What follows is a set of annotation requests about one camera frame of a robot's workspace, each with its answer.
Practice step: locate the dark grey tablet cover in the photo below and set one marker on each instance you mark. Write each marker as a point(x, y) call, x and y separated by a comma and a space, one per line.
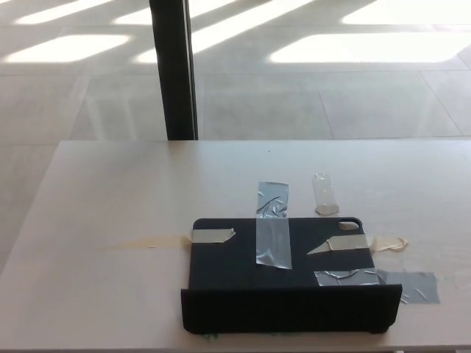
point(228, 272)

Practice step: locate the long beige masking tape strip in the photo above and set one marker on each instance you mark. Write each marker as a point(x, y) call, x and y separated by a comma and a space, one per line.
point(209, 236)

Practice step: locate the clear plastic tube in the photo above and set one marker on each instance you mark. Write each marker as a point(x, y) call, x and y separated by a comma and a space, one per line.
point(324, 195)

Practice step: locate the short beige masking tape strip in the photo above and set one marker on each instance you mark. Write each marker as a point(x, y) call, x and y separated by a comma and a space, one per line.
point(353, 242)

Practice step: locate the tall grey duct tape strip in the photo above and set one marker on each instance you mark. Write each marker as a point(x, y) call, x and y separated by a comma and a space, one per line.
point(273, 224)

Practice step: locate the black window frame post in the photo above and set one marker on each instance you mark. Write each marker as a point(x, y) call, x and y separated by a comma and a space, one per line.
point(173, 70)

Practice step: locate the wide grey duct tape strip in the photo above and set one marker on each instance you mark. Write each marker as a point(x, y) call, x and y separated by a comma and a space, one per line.
point(416, 287)

